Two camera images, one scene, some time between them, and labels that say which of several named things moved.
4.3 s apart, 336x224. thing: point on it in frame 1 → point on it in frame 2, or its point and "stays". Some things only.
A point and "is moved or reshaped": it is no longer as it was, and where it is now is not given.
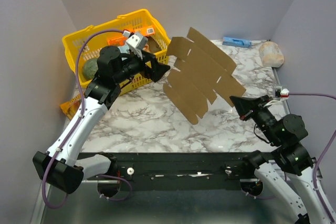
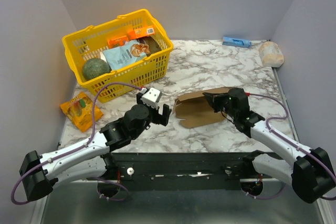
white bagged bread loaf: [271, 54] stays
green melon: [90, 66] stays
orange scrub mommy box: [121, 41] stays
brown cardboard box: [199, 70] is moved or reshaped
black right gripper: [252, 110] → [219, 102]
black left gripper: [157, 71] → [159, 119]
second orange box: [147, 30] stays
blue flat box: [237, 42] stays
